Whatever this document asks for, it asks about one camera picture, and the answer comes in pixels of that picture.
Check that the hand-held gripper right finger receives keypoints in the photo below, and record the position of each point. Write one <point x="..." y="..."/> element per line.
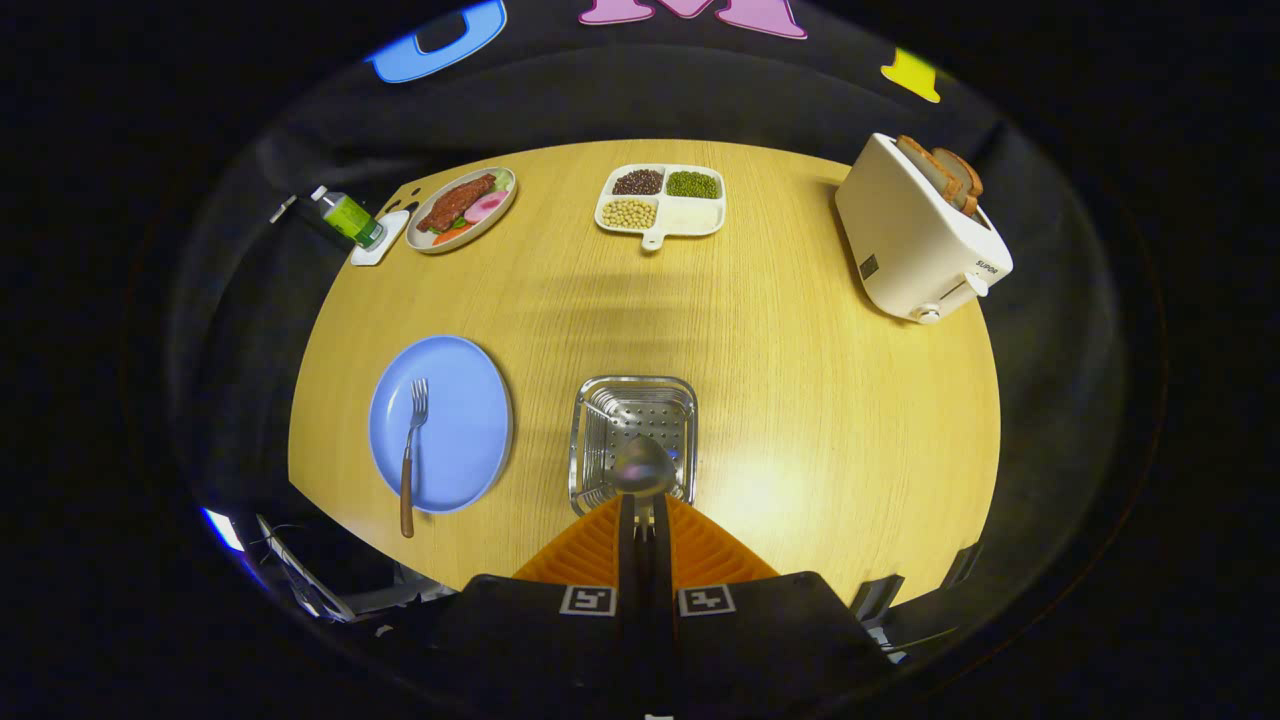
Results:
<point x="663" y="560"/>

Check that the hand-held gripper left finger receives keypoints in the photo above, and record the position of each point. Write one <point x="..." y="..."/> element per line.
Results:
<point x="628" y="560"/>

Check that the metal spoon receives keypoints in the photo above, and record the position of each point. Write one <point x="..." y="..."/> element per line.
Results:
<point x="643" y="470"/>

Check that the perforated metal basket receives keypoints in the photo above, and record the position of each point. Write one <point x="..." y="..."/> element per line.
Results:
<point x="630" y="405"/>

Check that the blue round plate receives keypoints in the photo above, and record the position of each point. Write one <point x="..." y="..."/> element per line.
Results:
<point x="460" y="430"/>

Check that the heap of yellow soybeans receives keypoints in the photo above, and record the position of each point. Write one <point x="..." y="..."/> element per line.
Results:
<point x="629" y="213"/>

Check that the white divided tray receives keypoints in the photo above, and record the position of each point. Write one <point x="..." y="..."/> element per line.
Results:
<point x="700" y="213"/>

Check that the white plate with food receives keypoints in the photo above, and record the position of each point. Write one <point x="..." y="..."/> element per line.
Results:
<point x="478" y="230"/>

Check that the heap of green beans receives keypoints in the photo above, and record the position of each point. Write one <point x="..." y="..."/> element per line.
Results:
<point x="692" y="185"/>

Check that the heap of dark red beans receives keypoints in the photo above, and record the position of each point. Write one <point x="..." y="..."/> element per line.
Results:
<point x="638" y="182"/>

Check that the pink ham slice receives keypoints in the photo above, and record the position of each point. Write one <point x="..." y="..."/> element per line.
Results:
<point x="487" y="206"/>

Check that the white square coaster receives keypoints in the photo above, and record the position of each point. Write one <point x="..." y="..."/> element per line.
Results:
<point x="386" y="250"/>

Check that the brown steak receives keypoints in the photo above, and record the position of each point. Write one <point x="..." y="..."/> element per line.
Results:
<point x="455" y="203"/>

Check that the white toaster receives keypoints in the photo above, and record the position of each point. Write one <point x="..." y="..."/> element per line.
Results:
<point x="900" y="240"/>

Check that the lit monitor screen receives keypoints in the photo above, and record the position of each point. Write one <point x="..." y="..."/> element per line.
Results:
<point x="222" y="528"/>

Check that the green drink bottle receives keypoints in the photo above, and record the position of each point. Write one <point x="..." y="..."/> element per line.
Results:
<point x="350" y="218"/>

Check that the toast bread slice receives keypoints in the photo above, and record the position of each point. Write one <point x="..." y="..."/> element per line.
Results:
<point x="925" y="165"/>
<point x="962" y="170"/>

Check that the black table leg bracket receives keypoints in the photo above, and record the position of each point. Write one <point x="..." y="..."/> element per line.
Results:
<point x="875" y="598"/>
<point x="960" y="565"/>

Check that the grey metal frame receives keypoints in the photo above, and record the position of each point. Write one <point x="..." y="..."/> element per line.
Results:
<point x="300" y="580"/>

